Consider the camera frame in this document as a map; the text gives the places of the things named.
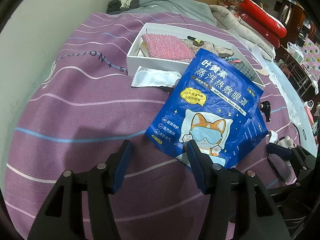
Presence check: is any blue steam eye mask packet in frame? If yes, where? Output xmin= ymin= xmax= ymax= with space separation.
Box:
xmin=145 ymin=49 xmax=268 ymax=168

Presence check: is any dark grey plaid eye mask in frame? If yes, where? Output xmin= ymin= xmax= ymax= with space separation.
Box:
xmin=224 ymin=57 xmax=257 ymax=81

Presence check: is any beige plaid eye mask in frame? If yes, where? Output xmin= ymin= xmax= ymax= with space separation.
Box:
xmin=180 ymin=36 xmax=234 ymax=58

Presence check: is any purple striped bed sheet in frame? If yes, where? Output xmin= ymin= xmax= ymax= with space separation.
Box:
xmin=4 ymin=11 xmax=313 ymax=239

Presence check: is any pink patterned cloth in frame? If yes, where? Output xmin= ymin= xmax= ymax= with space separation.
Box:
xmin=302 ymin=38 xmax=319 ymax=78

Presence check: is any white quilted duvet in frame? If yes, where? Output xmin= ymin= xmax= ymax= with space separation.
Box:
xmin=209 ymin=5 xmax=276 ymax=61

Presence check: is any pink sequin pouch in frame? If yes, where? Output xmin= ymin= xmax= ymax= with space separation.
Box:
xmin=140 ymin=33 xmax=195 ymax=63

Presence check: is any grey fleece blanket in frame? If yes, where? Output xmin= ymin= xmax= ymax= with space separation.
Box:
xmin=125 ymin=0 xmax=218 ymax=27

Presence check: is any white shallow cardboard box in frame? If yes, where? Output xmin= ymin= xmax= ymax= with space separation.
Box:
xmin=126 ymin=23 xmax=263 ymax=76

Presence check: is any dark grey and white garment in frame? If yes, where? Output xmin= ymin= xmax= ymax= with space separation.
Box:
xmin=106 ymin=0 xmax=139 ymax=15

